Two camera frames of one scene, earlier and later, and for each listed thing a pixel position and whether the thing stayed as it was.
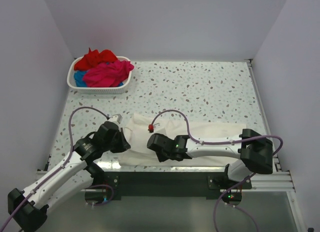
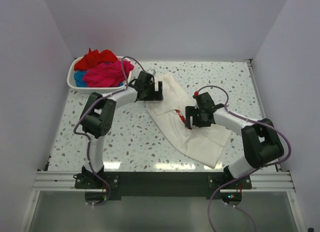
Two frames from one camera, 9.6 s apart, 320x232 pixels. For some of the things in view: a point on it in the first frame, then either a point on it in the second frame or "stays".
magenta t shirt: (108, 74) stays
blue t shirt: (80, 81) stays
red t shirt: (94, 57) stays
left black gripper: (123, 145) to (156, 96)
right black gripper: (161, 158) to (190, 111)
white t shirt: (143, 125) to (202, 144)
